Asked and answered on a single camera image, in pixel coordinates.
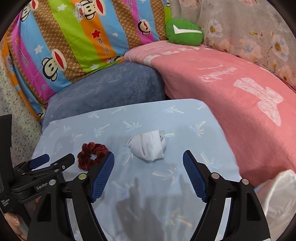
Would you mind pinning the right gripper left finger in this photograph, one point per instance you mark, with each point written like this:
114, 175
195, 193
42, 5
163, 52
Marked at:
51, 218

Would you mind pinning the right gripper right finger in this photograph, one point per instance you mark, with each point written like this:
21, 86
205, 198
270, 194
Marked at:
246, 219

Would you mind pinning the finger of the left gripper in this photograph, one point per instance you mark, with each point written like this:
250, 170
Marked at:
39, 161
56, 169

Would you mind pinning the white plastic trash bag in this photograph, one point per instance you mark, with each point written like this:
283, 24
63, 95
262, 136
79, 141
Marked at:
277, 198

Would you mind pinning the person's left hand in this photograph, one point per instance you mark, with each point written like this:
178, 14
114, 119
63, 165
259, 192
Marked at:
19, 218

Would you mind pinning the dark red velvet scrunchie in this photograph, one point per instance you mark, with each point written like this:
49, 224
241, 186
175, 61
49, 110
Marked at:
90, 155

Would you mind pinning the light blue-white sock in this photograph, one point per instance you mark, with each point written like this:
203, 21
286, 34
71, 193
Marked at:
148, 146

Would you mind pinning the blue-grey velvet pillow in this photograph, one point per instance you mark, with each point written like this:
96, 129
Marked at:
120, 84

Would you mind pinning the pink blanket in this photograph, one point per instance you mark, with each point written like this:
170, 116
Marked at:
255, 109

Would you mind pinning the colourful monkey striped quilt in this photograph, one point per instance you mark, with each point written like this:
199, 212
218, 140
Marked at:
52, 44

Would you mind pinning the green round plush pillow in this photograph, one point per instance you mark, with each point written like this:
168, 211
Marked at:
183, 32

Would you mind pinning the grey floral bedsheet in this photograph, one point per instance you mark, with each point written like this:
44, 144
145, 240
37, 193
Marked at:
252, 30

